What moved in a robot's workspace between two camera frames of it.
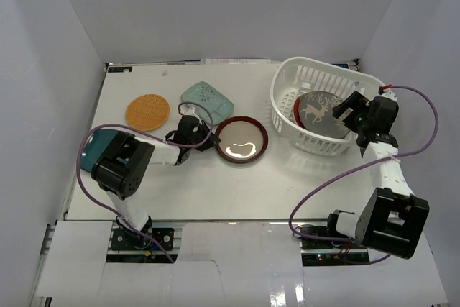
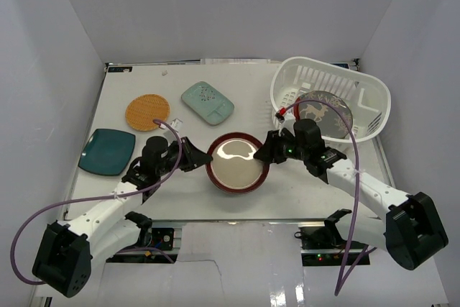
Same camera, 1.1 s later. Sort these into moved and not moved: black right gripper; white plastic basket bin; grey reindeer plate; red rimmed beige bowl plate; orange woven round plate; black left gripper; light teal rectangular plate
Moved: red rimmed beige bowl plate; black right gripper; black left gripper
Not moved: light teal rectangular plate; orange woven round plate; white plastic basket bin; grey reindeer plate
